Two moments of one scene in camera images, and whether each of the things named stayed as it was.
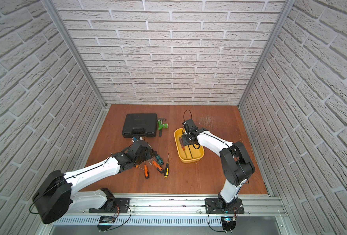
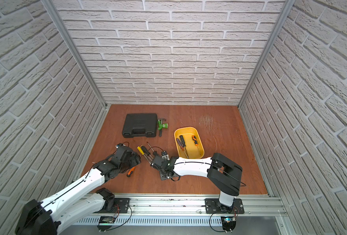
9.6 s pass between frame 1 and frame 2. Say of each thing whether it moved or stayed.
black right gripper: moved
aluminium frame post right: stayed
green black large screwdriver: stayed
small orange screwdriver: moved
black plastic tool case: stayed
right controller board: stayed
